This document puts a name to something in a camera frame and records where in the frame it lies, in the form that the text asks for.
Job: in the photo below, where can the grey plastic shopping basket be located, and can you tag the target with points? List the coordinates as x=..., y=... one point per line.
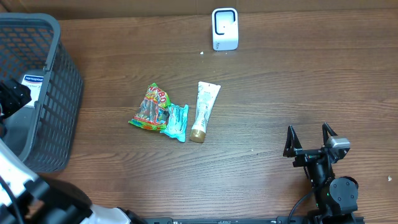
x=42, y=136

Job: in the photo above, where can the white barcode scanner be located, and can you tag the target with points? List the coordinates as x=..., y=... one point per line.
x=225, y=29

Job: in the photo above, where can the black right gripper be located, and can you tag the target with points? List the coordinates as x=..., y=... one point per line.
x=291, y=149

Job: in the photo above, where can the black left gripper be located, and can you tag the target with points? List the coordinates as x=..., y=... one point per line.
x=14, y=99

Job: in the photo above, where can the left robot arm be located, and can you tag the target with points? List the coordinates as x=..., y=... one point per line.
x=27, y=197

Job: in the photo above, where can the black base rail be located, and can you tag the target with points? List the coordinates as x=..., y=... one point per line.
x=277, y=220

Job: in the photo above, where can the white Hansaplast plaster box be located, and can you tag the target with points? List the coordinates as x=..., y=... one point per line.
x=34, y=83

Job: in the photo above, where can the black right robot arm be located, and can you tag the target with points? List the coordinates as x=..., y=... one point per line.
x=335, y=197

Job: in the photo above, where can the colourful Haribo candy bag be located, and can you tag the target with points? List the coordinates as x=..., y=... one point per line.
x=153, y=112

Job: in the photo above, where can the white tube with gold cap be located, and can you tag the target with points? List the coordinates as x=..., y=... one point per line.
x=206, y=97

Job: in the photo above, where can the teal tissue packet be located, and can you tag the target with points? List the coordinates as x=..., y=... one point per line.
x=177, y=122

